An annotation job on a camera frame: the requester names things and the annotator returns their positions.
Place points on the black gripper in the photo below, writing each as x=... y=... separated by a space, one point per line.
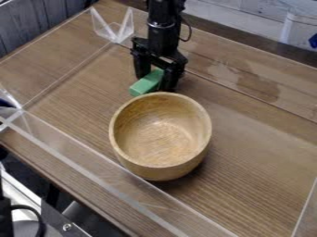
x=157 y=52

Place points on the green rectangular block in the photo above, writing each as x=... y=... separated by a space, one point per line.
x=147 y=84

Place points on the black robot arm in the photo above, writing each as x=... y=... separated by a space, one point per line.
x=164 y=20

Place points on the brown wooden bowl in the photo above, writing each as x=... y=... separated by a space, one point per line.
x=159 y=134

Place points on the white container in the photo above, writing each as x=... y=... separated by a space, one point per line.
x=299 y=31

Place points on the clear acrylic enclosure wall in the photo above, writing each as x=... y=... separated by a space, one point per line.
x=211 y=162

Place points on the grey metal bracket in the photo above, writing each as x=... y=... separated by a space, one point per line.
x=57 y=225

